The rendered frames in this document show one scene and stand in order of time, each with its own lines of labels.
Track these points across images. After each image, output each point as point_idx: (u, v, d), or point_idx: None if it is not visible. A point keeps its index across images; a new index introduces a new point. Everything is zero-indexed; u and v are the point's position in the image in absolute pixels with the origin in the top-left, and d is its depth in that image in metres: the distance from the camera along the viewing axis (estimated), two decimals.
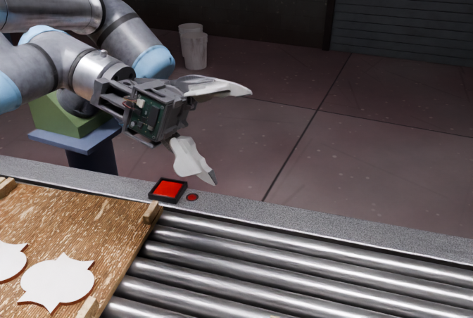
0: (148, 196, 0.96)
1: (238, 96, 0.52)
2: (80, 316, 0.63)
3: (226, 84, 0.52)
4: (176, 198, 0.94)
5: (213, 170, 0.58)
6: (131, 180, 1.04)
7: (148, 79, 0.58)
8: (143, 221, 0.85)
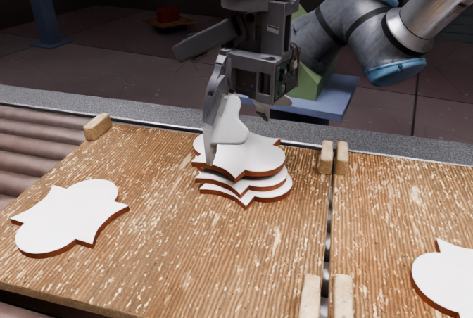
0: None
1: (262, 114, 0.58)
2: None
3: None
4: None
5: None
6: None
7: None
8: None
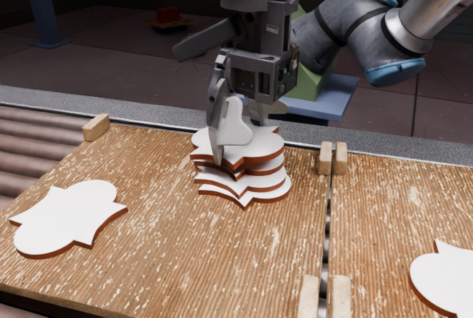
0: None
1: (256, 122, 0.57)
2: None
3: (265, 109, 0.57)
4: None
5: None
6: None
7: None
8: None
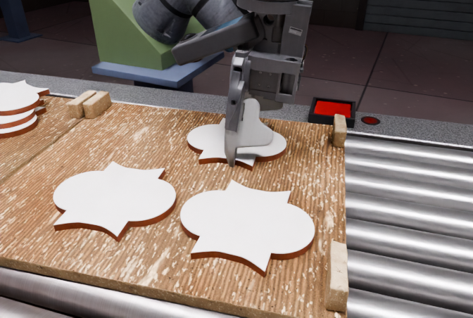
0: (309, 118, 0.65)
1: None
2: (340, 274, 0.32)
3: None
4: (355, 119, 0.63)
5: (225, 150, 0.50)
6: None
7: None
8: (333, 141, 0.54)
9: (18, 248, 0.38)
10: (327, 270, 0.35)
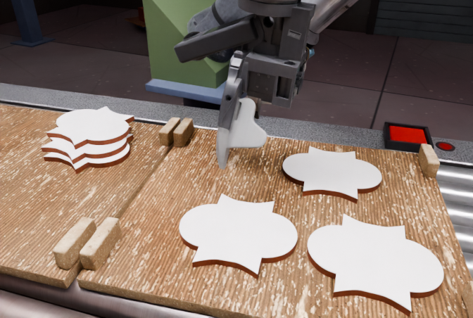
0: (386, 145, 0.67)
1: (255, 112, 0.59)
2: None
3: None
4: (433, 146, 0.65)
5: (217, 152, 0.49)
6: (338, 126, 0.75)
7: None
8: (426, 172, 0.56)
9: (165, 285, 0.40)
10: (467, 309, 0.37)
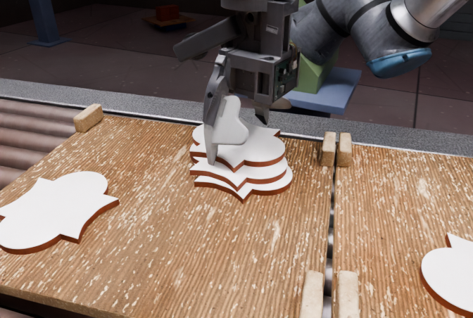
0: None
1: (261, 117, 0.58)
2: None
3: None
4: None
5: None
6: None
7: None
8: None
9: None
10: None
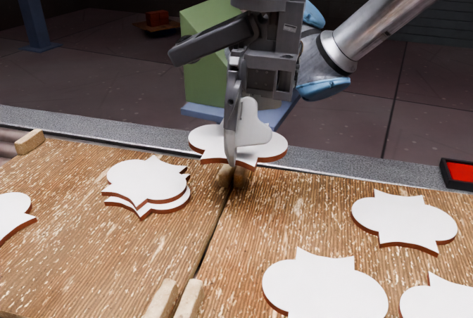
0: (448, 184, 0.66)
1: None
2: None
3: None
4: None
5: (225, 150, 0.50)
6: (393, 162, 0.73)
7: None
8: None
9: None
10: None
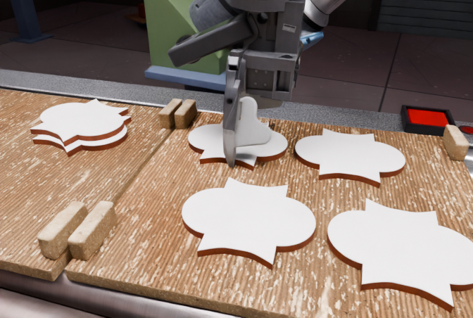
0: (406, 128, 0.62)
1: None
2: None
3: None
4: None
5: (224, 150, 0.50)
6: (352, 110, 0.69)
7: None
8: (453, 155, 0.51)
9: (165, 277, 0.35)
10: None
